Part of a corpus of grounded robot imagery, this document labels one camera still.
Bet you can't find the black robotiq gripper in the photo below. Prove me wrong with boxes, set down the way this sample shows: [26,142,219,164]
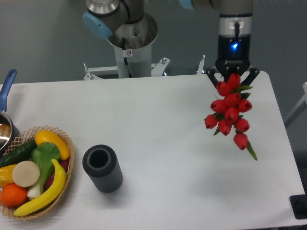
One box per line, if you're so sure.
[206,34,260,87]

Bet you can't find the red tulip bouquet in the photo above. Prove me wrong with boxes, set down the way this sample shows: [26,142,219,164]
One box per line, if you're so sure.
[204,73,257,160]

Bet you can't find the dark grey ribbed vase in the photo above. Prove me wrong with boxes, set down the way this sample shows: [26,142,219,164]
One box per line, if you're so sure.
[82,144,123,193]

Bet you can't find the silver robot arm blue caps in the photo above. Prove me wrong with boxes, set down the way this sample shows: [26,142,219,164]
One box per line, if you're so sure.
[83,0,259,85]

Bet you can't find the black device at edge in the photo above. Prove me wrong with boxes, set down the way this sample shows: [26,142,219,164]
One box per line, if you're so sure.
[289,194,307,219]

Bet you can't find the dark red vegetable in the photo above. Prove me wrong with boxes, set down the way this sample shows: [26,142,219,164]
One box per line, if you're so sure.
[45,160,69,190]

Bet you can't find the yellow squash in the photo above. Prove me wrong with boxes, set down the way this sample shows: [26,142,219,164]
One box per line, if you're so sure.
[35,129,70,161]

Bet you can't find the green bok choy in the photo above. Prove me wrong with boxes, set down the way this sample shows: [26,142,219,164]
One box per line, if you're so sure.
[27,142,60,199]

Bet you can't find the yellow banana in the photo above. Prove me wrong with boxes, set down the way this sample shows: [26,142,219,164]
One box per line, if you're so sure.
[13,159,66,217]

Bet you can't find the woven wicker basket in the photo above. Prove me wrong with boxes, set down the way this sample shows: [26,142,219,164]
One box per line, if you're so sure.
[0,126,75,220]

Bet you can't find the green cucumber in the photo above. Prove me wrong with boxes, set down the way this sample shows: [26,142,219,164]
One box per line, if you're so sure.
[0,140,37,167]

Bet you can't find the beige round slice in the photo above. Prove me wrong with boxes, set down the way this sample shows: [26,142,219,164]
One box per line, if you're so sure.
[12,161,40,187]

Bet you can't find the yellow pepper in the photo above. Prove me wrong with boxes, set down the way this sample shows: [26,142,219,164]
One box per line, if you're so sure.
[0,164,16,187]

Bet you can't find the orange fruit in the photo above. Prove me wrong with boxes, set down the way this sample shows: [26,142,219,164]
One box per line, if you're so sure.
[0,184,27,207]

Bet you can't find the white frame at right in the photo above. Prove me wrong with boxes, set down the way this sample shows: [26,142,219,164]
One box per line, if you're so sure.
[284,82,307,128]

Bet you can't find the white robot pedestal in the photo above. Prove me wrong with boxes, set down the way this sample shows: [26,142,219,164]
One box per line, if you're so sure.
[108,13,158,78]

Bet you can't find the white metal mounting frame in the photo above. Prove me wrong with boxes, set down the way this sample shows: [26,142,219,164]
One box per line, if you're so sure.
[83,54,206,80]

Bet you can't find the blue handled saucepan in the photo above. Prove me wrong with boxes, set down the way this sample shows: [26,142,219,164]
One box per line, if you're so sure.
[0,69,20,158]

